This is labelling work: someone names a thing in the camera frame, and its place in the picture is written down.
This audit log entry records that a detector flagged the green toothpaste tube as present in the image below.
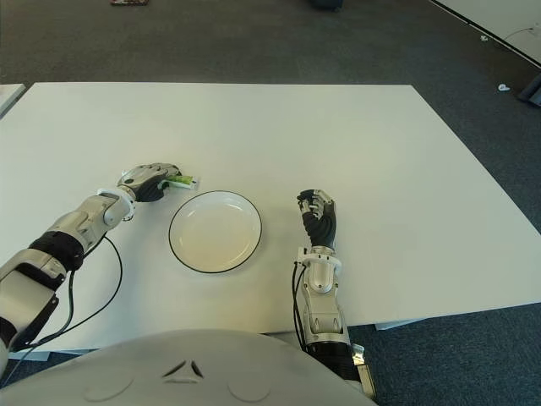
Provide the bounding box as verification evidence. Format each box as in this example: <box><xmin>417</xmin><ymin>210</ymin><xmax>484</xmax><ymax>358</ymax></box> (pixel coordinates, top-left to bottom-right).
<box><xmin>120</xmin><ymin>168</ymin><xmax>200</xmax><ymax>189</ymax></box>

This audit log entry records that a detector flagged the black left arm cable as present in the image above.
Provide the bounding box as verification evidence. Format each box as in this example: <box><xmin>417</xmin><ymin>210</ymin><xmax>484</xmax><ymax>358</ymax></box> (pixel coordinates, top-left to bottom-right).
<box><xmin>0</xmin><ymin>234</ymin><xmax>124</xmax><ymax>374</ymax></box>

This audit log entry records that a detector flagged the white plate with black rim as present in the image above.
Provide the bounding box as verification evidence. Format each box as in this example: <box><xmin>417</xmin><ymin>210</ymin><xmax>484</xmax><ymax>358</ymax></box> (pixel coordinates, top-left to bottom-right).
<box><xmin>168</xmin><ymin>190</ymin><xmax>263</xmax><ymax>273</ymax></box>

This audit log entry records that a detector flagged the white table with black edge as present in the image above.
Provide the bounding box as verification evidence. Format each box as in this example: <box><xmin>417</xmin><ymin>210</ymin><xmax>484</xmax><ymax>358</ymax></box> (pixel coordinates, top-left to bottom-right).
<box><xmin>430</xmin><ymin>0</ymin><xmax>541</xmax><ymax>69</ymax></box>

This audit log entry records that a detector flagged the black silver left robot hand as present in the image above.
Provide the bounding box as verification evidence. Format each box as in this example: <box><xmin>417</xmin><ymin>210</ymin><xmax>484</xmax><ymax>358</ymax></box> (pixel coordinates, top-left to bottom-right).
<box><xmin>116</xmin><ymin>162</ymin><xmax>184</xmax><ymax>204</ymax></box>

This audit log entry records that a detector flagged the grey robot torso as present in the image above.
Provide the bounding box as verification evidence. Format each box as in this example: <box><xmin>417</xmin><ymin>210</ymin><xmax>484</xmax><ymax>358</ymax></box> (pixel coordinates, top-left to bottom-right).
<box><xmin>0</xmin><ymin>328</ymin><xmax>374</xmax><ymax>406</ymax></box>

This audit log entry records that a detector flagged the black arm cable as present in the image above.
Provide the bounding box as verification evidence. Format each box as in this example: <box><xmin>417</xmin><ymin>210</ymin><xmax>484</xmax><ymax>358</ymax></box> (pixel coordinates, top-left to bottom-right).
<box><xmin>290</xmin><ymin>261</ymin><xmax>308</xmax><ymax>346</ymax></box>
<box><xmin>0</xmin><ymin>234</ymin><xmax>124</xmax><ymax>374</ymax></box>

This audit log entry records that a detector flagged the white side table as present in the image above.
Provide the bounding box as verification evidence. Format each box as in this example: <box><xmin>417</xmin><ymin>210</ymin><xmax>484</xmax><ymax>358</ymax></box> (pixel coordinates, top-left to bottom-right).
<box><xmin>0</xmin><ymin>83</ymin><xmax>25</xmax><ymax>119</ymax></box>

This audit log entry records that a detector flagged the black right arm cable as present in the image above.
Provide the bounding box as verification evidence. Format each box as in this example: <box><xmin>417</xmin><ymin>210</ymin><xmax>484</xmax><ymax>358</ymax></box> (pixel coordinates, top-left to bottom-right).
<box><xmin>290</xmin><ymin>261</ymin><xmax>308</xmax><ymax>346</ymax></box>

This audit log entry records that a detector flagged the dark grey floor object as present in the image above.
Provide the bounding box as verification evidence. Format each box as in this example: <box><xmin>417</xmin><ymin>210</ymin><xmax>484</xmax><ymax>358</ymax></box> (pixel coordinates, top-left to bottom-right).
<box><xmin>517</xmin><ymin>75</ymin><xmax>541</xmax><ymax>107</ymax></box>

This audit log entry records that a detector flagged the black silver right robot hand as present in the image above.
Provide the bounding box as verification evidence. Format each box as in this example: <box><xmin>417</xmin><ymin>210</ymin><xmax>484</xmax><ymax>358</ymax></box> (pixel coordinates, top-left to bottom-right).
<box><xmin>295</xmin><ymin>189</ymin><xmax>340</xmax><ymax>249</ymax></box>

